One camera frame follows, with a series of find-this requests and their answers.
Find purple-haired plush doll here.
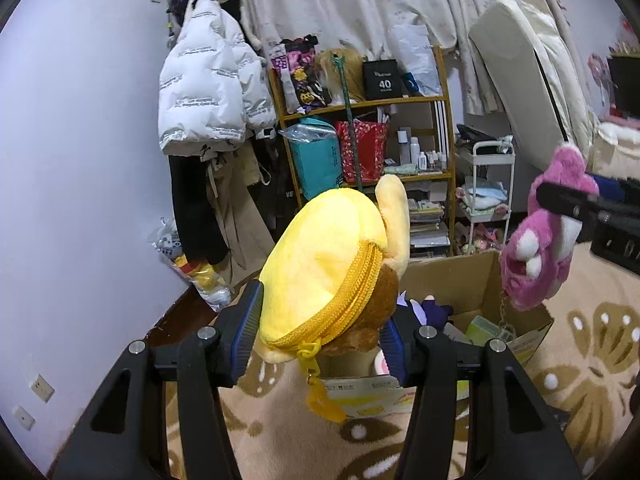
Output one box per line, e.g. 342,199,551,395
397,290,455,331

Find black monitor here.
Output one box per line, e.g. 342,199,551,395
607,55,640,116

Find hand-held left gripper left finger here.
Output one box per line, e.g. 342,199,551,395
52,280,266,480

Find clear plastic bag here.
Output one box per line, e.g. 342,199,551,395
277,122,336,143

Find plastic bag of toys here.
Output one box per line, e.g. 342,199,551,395
150,217,236,311

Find white plastic bag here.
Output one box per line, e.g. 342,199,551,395
390,22,443,97

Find beige coat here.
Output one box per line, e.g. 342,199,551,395
205,147,278,286

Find cream curtain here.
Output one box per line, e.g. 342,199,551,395
232,0,596,116

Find white puffer jacket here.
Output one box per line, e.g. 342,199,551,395
157,0,278,158

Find green tissue pack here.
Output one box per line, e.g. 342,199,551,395
465,315,516,348

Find green pole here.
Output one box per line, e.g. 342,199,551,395
330,55,365,193

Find pink and black patterned bag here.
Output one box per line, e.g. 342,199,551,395
270,34,333,111

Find white folded mattress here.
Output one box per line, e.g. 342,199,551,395
467,0,640,181

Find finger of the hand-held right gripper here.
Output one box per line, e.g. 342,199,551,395
536,181,608,226
592,175,640,201

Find red gift bag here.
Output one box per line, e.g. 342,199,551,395
334,119,390,183

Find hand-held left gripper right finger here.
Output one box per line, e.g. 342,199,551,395
381,321,583,480

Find black box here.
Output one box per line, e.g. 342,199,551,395
362,59,405,101

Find white wall outlet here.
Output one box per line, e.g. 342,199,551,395
30,375,55,403
12,405,36,431

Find pile of books and papers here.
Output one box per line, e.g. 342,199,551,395
405,197,451,261

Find pink plush toys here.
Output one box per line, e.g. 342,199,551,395
457,222,506,253

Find black coat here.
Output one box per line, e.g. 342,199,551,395
167,152,228,266

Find teal paper bag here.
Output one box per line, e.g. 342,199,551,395
289,117,343,201

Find blond wig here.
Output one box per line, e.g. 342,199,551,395
317,47,368,103

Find yellow plush zipper pouch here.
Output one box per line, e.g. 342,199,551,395
258,174,411,426

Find dark wooden bed frame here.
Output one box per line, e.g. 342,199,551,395
145,285,223,348

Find wooden shelf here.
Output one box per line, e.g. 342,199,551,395
267,45,457,261

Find pink plush bear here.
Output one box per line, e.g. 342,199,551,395
499,142,601,343

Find row of cosmetic bottles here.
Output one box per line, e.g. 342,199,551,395
397,127,448,171

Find white rolling cart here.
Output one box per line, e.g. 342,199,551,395
452,135,516,256

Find pink headphones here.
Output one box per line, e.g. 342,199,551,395
587,52,613,92

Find cardboard box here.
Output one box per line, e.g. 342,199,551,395
320,249,555,418

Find light blue folded cloth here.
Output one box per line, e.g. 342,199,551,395
462,182,508,211

